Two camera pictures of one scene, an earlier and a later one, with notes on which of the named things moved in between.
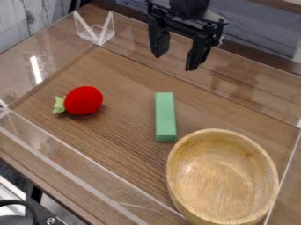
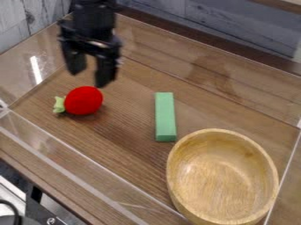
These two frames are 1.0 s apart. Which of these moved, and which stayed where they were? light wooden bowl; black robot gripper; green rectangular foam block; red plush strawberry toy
Moved: black robot gripper
Stayed: green rectangular foam block; light wooden bowl; red plush strawberry toy
